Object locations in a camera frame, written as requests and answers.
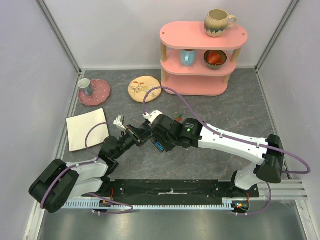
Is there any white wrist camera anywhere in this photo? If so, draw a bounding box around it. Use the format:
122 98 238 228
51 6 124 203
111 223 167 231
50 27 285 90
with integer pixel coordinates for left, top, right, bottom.
143 110 163 124
113 115 126 131

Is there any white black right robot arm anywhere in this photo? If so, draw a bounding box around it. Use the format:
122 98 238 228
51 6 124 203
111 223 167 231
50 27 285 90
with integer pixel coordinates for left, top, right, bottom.
143 110 284 197

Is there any green yellow battery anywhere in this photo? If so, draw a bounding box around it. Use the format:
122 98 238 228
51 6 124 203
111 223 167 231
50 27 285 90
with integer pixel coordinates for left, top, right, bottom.
175 114 183 119

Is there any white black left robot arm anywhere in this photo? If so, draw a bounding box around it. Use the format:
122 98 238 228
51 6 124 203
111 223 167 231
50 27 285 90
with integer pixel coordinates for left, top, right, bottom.
28 122 153 214

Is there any white square plate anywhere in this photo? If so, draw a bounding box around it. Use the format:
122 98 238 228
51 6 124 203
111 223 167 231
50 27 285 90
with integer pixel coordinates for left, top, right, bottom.
66 108 109 152

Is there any pink three-tier shelf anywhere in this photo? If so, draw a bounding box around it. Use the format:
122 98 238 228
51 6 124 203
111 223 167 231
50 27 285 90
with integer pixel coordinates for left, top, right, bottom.
159 21 248 96

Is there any white slotted cable duct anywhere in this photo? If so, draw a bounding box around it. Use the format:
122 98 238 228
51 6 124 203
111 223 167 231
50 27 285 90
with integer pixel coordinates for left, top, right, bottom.
62 198 240 211

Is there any grey blue cup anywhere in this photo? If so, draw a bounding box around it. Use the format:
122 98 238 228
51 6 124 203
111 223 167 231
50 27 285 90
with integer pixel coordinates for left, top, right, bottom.
77 78 94 96

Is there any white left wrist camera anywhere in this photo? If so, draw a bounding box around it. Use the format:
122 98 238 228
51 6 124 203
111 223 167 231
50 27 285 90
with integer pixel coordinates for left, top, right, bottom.
113 115 126 131

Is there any cream bird plate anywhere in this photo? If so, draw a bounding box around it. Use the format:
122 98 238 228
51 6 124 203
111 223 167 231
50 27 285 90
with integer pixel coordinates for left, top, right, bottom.
128 76 161 103

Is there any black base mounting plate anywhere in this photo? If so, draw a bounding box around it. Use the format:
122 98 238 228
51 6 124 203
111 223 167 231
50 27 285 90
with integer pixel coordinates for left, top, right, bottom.
95 179 260 205

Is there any blue battery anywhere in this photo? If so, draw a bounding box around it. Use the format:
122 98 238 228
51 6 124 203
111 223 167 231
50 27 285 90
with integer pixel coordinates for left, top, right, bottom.
155 141 164 153

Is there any dark patterned bowl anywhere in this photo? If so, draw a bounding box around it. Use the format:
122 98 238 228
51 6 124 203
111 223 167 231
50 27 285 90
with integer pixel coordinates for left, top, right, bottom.
203 50 228 70

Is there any beige ceramic mug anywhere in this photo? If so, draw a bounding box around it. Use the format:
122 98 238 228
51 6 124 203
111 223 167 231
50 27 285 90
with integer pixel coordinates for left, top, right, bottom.
204 9 237 38

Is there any orange cup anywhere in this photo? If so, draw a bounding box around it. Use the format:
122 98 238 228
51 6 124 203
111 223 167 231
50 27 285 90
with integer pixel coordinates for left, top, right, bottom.
206 51 224 65

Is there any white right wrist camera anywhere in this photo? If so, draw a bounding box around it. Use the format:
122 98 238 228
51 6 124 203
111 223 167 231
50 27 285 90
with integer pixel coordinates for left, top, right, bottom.
143 110 163 124

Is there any pink dotted plate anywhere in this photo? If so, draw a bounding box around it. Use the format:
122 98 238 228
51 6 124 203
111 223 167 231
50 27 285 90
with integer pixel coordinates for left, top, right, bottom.
77 79 111 107

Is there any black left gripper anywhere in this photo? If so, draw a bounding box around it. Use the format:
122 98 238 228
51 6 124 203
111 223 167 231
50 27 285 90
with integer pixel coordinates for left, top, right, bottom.
113 123 153 159

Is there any light blue mug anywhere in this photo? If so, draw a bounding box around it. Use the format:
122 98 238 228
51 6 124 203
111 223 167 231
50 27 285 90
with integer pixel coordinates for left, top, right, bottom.
180 49 197 67

